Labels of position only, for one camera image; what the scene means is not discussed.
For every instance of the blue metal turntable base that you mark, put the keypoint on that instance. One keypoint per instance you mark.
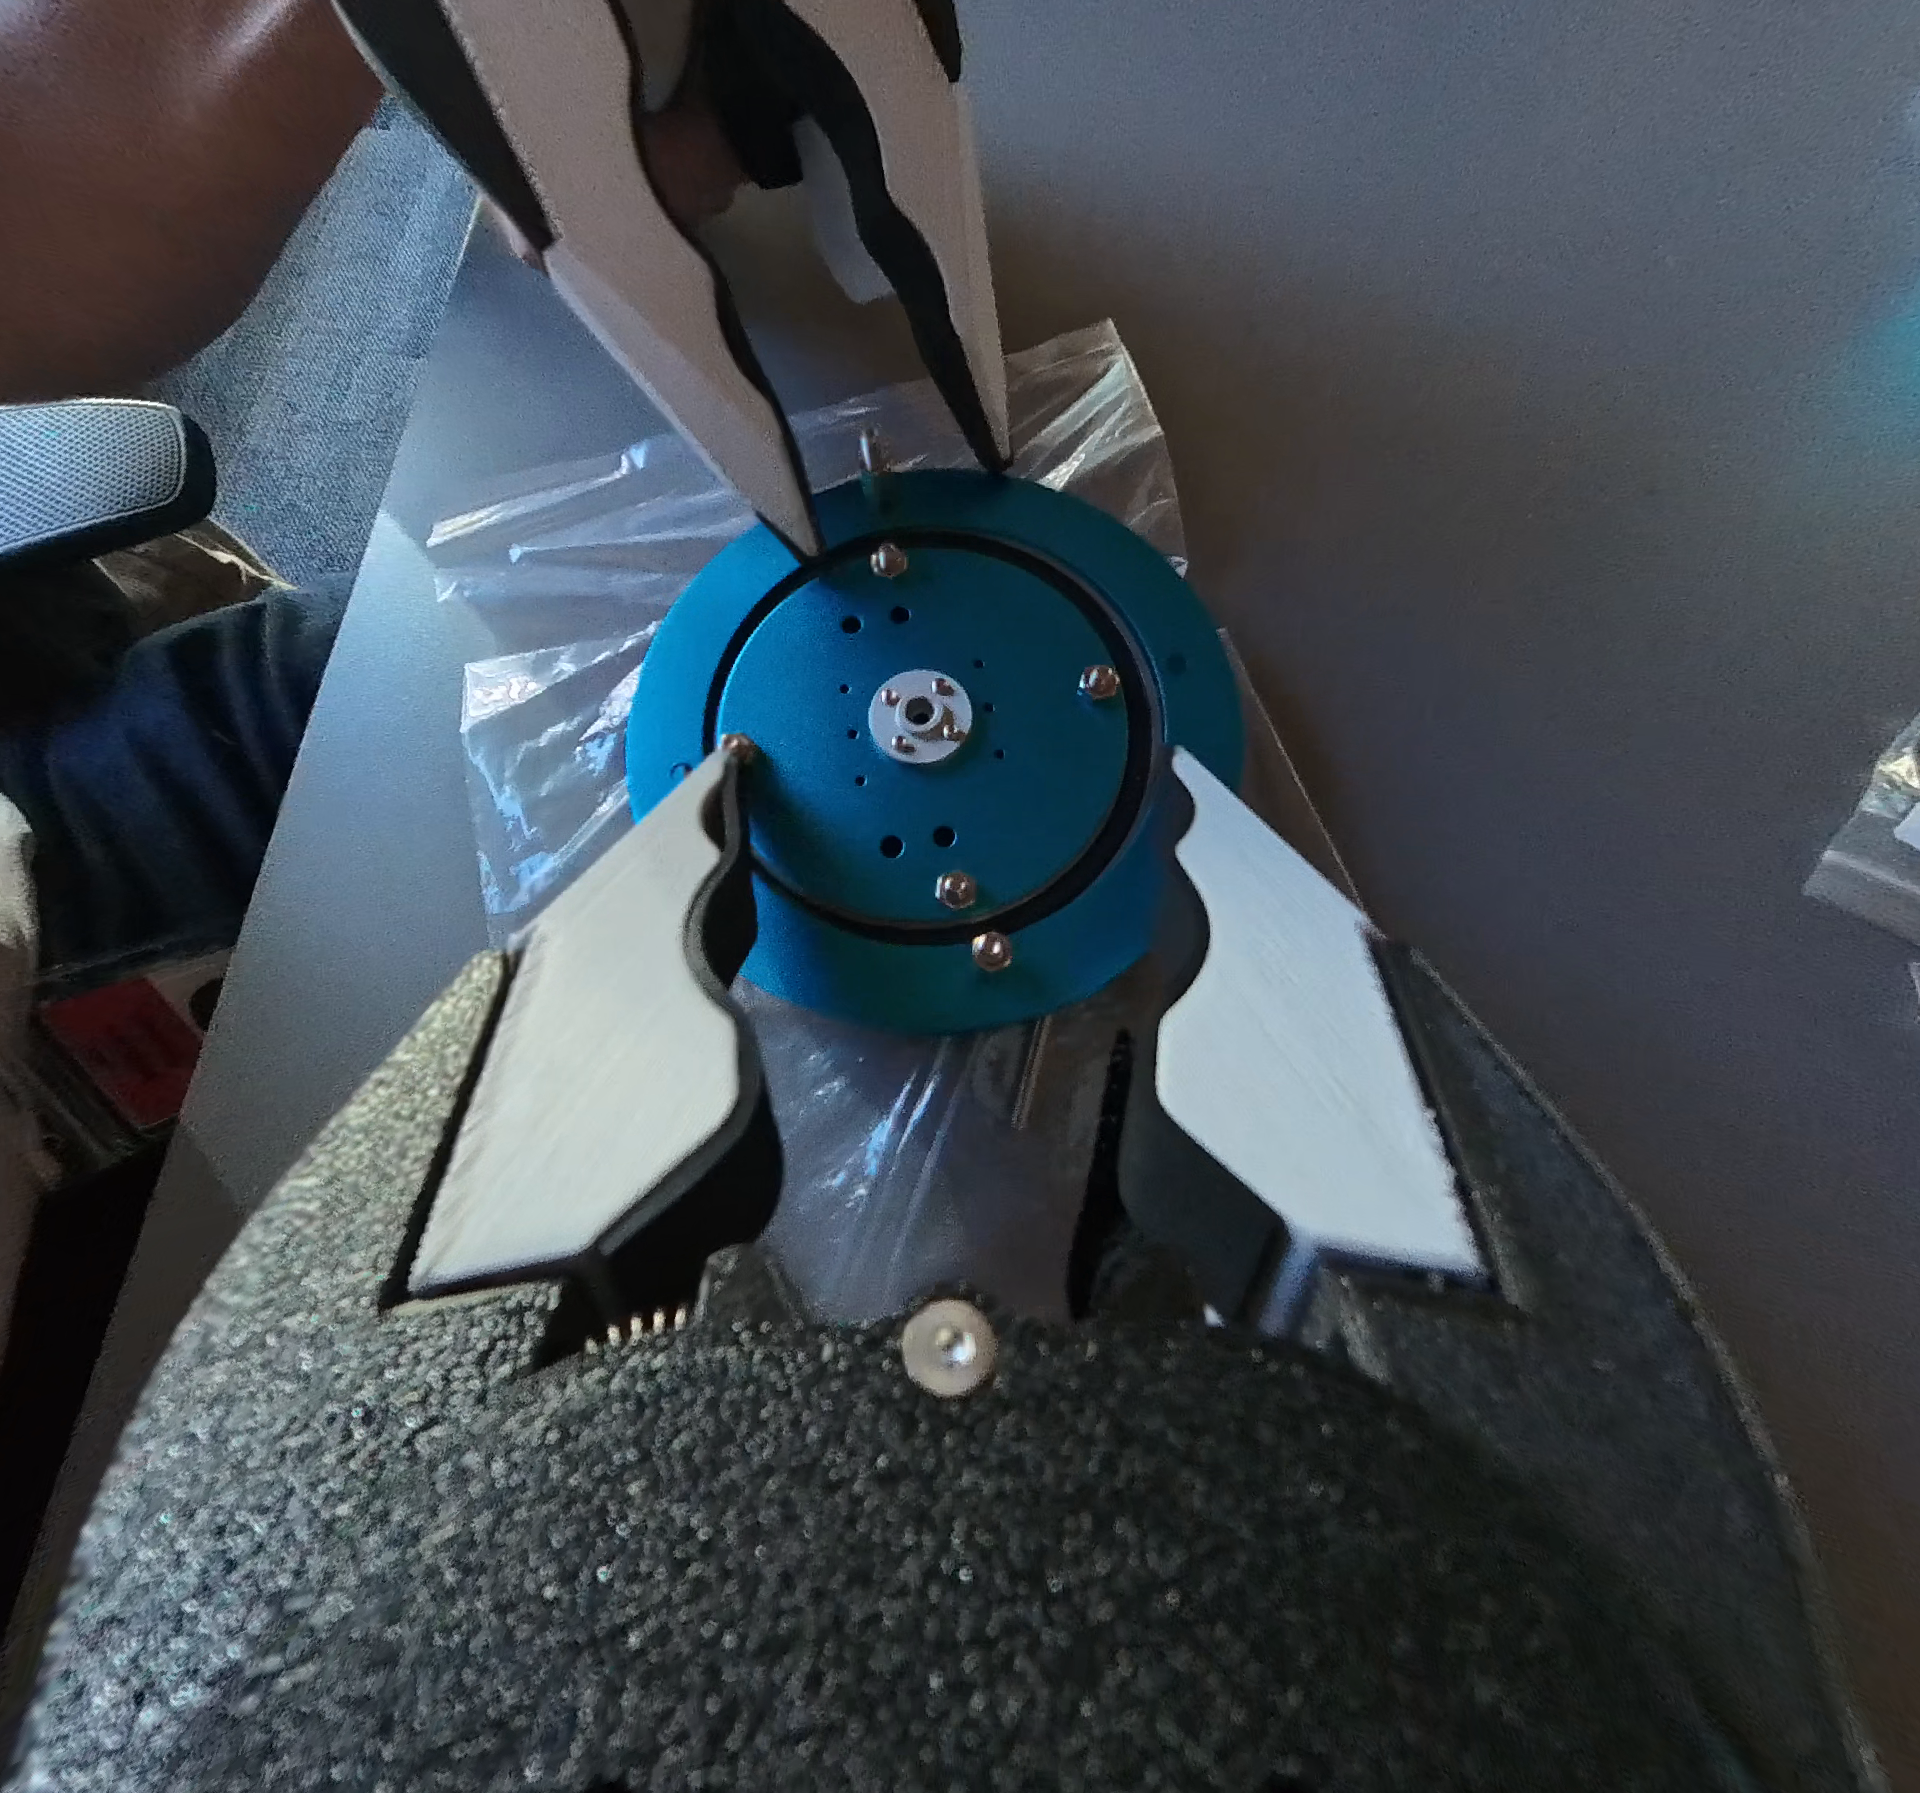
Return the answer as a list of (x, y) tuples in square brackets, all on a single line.
[(810, 819)]

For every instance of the grey mesh chair armrest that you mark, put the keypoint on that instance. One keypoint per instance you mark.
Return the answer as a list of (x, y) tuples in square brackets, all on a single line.
[(89, 473)]

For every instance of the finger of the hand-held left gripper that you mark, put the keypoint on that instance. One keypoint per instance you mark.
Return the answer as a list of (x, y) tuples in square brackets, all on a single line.
[(898, 70), (555, 97)]

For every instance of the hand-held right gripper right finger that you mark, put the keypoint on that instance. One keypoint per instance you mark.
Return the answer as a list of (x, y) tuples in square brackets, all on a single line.
[(1305, 1057)]

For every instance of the pile of small screw bags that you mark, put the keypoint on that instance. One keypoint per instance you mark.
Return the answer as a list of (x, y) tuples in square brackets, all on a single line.
[(1876, 865)]

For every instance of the person's left forearm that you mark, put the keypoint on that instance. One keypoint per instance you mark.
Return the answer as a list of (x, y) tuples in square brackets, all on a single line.
[(148, 97)]

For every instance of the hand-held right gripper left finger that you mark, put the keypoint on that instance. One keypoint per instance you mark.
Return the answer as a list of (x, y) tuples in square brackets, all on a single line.
[(585, 1089)]

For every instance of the person's leg in jeans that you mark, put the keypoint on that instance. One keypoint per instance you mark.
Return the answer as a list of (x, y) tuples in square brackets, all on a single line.
[(135, 771)]

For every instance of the person's left hand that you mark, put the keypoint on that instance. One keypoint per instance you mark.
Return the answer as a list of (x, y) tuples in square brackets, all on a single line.
[(683, 159)]

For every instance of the grey desk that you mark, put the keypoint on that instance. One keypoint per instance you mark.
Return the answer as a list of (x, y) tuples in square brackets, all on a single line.
[(1500, 398)]

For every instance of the clear plastic bag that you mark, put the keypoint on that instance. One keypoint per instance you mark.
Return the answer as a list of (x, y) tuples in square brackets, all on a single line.
[(600, 534)]

